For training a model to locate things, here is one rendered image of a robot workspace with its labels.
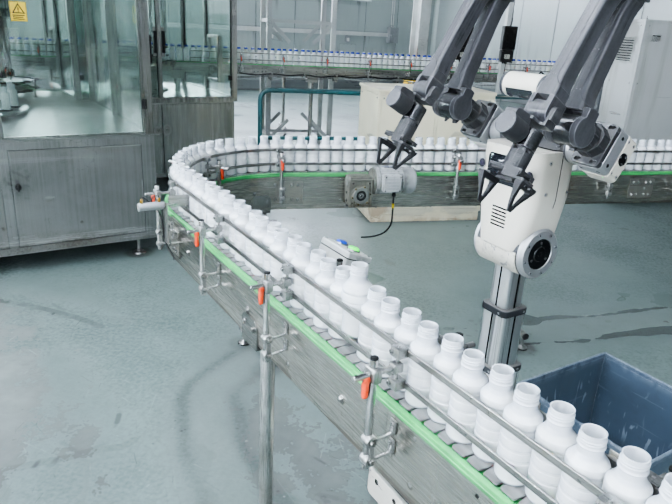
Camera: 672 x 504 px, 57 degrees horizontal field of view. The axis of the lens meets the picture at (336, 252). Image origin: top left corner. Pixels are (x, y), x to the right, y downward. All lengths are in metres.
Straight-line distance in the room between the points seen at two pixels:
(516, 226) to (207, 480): 1.51
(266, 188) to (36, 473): 1.52
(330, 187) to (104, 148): 1.92
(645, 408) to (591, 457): 0.71
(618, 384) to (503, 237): 0.54
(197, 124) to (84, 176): 2.40
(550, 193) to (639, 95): 5.42
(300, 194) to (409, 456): 1.97
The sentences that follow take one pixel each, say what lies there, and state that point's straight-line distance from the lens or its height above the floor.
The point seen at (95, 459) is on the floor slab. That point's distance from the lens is 2.76.
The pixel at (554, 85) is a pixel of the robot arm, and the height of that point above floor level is 1.57.
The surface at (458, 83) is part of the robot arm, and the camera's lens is 1.98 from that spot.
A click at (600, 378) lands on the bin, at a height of 0.88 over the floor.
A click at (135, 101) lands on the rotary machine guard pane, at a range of 4.49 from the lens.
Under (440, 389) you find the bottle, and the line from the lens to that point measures 1.14.
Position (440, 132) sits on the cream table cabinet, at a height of 0.82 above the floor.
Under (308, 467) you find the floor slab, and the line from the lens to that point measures 2.63.
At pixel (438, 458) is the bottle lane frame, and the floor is 0.97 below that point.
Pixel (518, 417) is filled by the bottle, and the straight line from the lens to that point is 1.01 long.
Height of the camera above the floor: 1.67
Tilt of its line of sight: 20 degrees down
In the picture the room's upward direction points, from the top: 3 degrees clockwise
